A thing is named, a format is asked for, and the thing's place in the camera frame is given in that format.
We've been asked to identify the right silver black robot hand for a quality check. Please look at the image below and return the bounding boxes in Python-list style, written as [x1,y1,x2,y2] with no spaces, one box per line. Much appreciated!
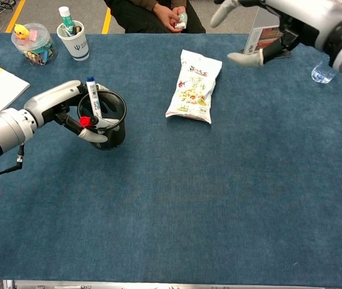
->
[210,0,342,67]

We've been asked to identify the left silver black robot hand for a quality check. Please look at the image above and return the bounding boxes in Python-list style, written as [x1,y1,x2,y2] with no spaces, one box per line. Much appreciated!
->
[23,79,109,144]

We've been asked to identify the black capped white marker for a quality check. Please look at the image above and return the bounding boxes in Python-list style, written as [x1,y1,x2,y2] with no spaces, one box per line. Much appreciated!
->
[90,116,120,126]

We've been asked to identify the black round pen cup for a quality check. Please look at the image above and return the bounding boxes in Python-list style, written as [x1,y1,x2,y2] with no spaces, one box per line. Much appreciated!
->
[77,91,127,151]

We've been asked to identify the blue capped white marker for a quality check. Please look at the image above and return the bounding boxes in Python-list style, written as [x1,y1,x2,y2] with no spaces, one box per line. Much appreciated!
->
[85,76,103,120]

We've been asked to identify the clear jar of binder clips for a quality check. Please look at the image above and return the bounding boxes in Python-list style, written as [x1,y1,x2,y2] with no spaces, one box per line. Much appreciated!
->
[10,22,59,67]

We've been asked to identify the clear plastic water bottle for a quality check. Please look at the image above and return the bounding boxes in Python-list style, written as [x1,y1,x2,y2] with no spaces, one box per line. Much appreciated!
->
[311,55,339,84]

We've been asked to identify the white paper cup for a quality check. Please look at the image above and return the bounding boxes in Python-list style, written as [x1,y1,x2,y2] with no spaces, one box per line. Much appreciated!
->
[56,20,90,62]

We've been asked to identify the yellow rubber duck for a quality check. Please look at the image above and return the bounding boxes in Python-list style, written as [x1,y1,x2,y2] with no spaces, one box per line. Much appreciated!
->
[14,23,29,40]

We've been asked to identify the white green glue stick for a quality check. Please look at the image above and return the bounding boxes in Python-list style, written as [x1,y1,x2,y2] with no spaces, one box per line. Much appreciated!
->
[58,6,75,34]

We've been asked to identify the seated person in dark clothes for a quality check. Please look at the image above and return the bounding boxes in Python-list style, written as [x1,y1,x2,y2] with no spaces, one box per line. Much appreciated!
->
[104,0,207,34]

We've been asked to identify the small white green packet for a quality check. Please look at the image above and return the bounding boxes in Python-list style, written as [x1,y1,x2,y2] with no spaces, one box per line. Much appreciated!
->
[174,11,188,30]

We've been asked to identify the white peanut snack bag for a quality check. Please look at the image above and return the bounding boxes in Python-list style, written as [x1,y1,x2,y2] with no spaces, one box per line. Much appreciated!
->
[165,49,223,124]

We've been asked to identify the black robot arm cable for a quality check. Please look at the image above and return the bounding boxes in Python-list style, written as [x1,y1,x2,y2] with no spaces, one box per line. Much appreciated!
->
[0,143,25,181]

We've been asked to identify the aluminium table edge rail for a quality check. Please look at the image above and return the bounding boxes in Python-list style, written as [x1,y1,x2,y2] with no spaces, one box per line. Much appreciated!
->
[2,279,325,289]

